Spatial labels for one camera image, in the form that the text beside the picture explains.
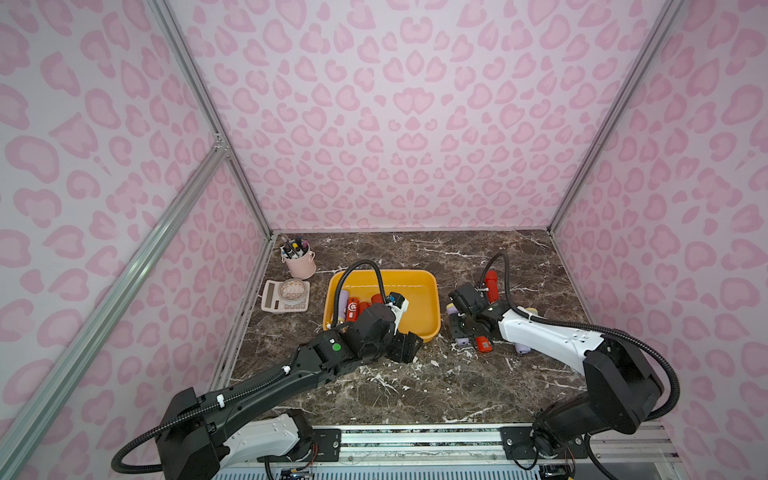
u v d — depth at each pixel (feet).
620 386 1.41
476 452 2.37
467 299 2.26
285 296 3.26
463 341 2.74
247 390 1.47
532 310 3.11
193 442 1.26
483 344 2.91
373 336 1.87
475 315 2.18
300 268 3.48
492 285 3.31
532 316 1.83
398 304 2.19
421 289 3.33
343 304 3.20
